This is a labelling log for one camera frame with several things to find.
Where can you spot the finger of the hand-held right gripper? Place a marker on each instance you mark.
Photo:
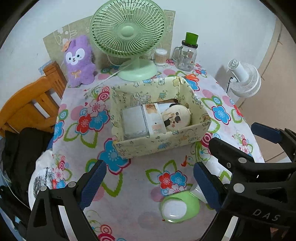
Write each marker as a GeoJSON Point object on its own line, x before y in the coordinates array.
{"type": "Point", "coordinates": [266, 133]}
{"type": "Point", "coordinates": [222, 148]}

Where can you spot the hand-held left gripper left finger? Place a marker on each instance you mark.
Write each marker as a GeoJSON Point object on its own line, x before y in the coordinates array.
{"type": "Point", "coordinates": [92, 183]}

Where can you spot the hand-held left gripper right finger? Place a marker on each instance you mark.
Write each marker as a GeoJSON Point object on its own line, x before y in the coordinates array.
{"type": "Point", "coordinates": [205, 185]}

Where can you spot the white charger box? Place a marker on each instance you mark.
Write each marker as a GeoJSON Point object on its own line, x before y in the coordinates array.
{"type": "Point", "coordinates": [197, 193]}

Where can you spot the green and white hand warmer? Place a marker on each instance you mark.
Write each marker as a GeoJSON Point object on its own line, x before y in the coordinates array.
{"type": "Point", "coordinates": [173, 208]}

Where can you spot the cream bear-shaped compact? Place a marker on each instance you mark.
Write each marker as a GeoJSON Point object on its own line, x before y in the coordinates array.
{"type": "Point", "coordinates": [178, 115]}

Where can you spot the cartoon print storage box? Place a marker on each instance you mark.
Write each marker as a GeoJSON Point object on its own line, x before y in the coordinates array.
{"type": "Point", "coordinates": [150, 146]}

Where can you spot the clear white plastic case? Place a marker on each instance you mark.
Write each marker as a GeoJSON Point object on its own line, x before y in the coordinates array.
{"type": "Point", "coordinates": [134, 122]}

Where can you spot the white printed box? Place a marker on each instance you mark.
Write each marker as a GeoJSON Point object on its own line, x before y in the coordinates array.
{"type": "Point", "coordinates": [152, 118]}

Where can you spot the beige cabinet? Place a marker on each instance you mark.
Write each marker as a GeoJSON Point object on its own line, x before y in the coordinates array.
{"type": "Point", "coordinates": [277, 81]}

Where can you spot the white printed shirt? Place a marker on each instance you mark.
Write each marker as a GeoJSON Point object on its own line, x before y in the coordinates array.
{"type": "Point", "coordinates": [39, 176]}

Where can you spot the white standing fan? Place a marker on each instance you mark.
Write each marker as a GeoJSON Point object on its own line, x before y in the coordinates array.
{"type": "Point", "coordinates": [245, 78]}

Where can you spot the black clothing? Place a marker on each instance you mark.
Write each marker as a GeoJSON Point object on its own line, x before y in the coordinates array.
{"type": "Point", "coordinates": [23, 157]}

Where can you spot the glass mug with green lid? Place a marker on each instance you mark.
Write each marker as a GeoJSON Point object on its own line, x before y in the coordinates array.
{"type": "Point", "coordinates": [187, 58]}

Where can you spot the cotton swab container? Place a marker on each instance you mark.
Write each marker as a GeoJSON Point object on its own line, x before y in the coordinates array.
{"type": "Point", "coordinates": [160, 58]}

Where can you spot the purple plush bunny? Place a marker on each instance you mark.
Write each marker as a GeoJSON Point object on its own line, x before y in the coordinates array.
{"type": "Point", "coordinates": [78, 67]}

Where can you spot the green desk fan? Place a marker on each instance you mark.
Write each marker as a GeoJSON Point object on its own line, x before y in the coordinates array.
{"type": "Point", "coordinates": [127, 30]}

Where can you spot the blue wall sticker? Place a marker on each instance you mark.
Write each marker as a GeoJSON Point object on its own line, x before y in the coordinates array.
{"type": "Point", "coordinates": [41, 67]}

